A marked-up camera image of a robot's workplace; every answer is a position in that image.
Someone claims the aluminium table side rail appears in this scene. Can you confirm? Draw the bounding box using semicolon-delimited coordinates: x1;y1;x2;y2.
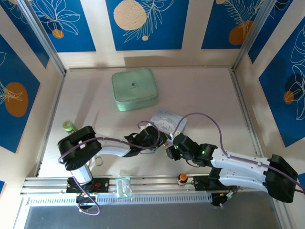
35;69;67;177
229;68;260;153

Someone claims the mint green zip pouch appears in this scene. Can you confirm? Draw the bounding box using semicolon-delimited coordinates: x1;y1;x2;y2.
111;68;160;112

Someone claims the aluminium frame post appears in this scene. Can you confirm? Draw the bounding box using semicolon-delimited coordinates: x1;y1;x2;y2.
18;0;67;75
231;0;277;72

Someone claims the light blue illustrated pouch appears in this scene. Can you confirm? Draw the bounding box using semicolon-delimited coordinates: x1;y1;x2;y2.
150;108;188;134

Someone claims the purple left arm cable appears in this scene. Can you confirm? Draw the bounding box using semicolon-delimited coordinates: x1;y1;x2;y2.
58;120;161;217

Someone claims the clear plastic bag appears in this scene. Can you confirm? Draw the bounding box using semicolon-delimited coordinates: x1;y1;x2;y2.
115;176;133;199

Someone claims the slotted grey cable duct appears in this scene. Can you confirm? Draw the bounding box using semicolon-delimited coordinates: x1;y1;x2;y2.
28;193;213;205

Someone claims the green cylindrical bottle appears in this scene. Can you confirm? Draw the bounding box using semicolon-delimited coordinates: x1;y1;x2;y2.
62;120;80;136

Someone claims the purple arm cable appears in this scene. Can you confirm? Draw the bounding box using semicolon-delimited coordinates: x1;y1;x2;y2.
58;120;161;217
171;112;305;208

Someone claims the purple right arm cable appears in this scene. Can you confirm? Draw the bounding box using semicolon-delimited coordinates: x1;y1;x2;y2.
171;112;305;208

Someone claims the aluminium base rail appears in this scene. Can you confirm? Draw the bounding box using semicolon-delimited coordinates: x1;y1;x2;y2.
20;177;284;195

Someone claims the small orange cap bottle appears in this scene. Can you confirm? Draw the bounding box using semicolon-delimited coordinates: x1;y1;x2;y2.
177;173;188;186

